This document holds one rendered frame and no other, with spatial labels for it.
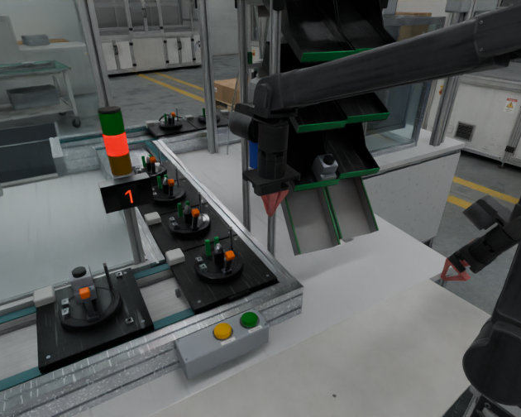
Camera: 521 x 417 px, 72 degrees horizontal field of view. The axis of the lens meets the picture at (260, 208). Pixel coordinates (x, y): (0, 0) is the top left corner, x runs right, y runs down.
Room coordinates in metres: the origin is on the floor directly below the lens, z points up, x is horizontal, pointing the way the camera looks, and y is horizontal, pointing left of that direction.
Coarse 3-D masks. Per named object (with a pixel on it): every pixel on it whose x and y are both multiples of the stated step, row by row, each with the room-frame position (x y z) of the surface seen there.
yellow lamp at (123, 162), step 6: (108, 156) 0.80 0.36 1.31; (114, 156) 0.80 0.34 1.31; (120, 156) 0.80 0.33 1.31; (126, 156) 0.81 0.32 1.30; (114, 162) 0.80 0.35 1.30; (120, 162) 0.80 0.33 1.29; (126, 162) 0.81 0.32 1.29; (114, 168) 0.80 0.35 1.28; (120, 168) 0.80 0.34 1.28; (126, 168) 0.80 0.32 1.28; (114, 174) 0.80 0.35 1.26; (120, 174) 0.80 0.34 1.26; (126, 174) 0.80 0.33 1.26
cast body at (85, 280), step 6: (72, 270) 0.66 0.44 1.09; (78, 270) 0.64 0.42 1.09; (84, 270) 0.64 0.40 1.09; (72, 276) 0.63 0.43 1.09; (78, 276) 0.63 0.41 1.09; (84, 276) 0.63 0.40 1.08; (90, 276) 0.64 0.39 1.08; (72, 282) 0.62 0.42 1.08; (78, 282) 0.62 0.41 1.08; (84, 282) 0.63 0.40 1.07; (90, 282) 0.63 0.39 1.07; (72, 288) 0.62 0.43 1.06; (78, 288) 0.62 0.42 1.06; (90, 288) 0.63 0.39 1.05; (78, 294) 0.61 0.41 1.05; (90, 294) 0.62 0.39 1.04; (96, 294) 0.63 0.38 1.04; (78, 300) 0.61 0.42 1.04
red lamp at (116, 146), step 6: (108, 138) 0.80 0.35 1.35; (114, 138) 0.80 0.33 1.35; (120, 138) 0.80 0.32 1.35; (126, 138) 0.82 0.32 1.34; (108, 144) 0.80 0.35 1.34; (114, 144) 0.80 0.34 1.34; (120, 144) 0.80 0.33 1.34; (126, 144) 0.82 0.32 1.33; (108, 150) 0.80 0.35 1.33; (114, 150) 0.80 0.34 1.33; (120, 150) 0.80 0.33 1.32; (126, 150) 0.81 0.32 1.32
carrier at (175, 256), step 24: (216, 240) 0.85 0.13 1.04; (240, 240) 0.94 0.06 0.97; (168, 264) 0.83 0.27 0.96; (192, 264) 0.82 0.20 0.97; (216, 264) 0.79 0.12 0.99; (240, 264) 0.79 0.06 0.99; (264, 264) 0.82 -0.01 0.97; (192, 288) 0.72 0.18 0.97; (216, 288) 0.72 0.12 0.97; (240, 288) 0.72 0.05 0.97
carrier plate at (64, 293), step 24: (120, 288) 0.72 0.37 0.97; (48, 312) 0.64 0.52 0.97; (120, 312) 0.64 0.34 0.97; (144, 312) 0.64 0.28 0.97; (48, 336) 0.56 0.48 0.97; (72, 336) 0.56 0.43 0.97; (96, 336) 0.56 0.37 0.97; (120, 336) 0.56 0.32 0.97; (48, 360) 0.50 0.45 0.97; (72, 360) 0.51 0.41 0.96
